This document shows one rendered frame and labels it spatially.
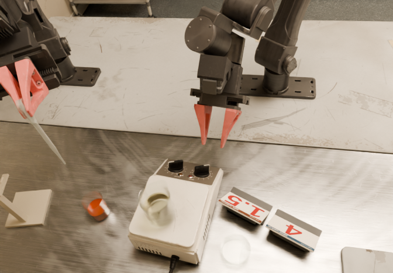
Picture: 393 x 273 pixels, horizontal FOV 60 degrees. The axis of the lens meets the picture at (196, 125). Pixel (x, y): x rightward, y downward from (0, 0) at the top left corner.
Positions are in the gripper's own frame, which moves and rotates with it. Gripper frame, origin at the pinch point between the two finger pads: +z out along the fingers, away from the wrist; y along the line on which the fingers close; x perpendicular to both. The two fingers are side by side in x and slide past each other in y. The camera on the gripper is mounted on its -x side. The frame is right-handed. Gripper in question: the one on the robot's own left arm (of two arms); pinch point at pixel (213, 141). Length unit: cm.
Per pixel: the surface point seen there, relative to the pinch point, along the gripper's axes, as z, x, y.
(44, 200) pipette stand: 19.2, 0.6, -34.9
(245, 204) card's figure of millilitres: 11.6, 5.5, 7.3
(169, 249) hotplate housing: 19.1, -6.6, -3.3
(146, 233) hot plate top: 16.8, -8.0, -7.4
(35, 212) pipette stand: 21.4, -1.2, -35.3
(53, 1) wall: -67, 154, -166
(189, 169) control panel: 7.1, 5.7, -5.1
